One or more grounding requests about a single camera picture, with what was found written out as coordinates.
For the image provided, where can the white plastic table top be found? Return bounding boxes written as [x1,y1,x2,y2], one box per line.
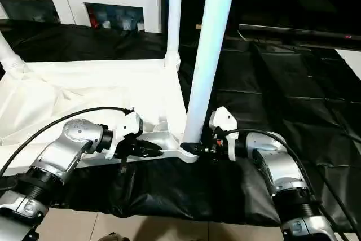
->
[0,58,201,177]

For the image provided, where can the black plastic mat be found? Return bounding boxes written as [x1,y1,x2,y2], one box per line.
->
[0,18,361,226]

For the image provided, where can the dark grey rounded object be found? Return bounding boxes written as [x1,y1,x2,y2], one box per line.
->
[102,233,127,241]

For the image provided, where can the white flat board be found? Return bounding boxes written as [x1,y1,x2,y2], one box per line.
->
[336,49,361,79]

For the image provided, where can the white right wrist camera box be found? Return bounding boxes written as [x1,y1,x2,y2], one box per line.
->
[208,106,239,161]

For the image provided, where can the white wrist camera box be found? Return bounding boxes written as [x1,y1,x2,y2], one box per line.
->
[104,110,144,160]
[208,106,239,161]

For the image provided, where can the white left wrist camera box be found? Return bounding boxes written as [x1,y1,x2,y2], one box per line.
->
[104,110,144,160]

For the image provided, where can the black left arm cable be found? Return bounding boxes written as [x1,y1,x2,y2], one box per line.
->
[0,106,135,177]

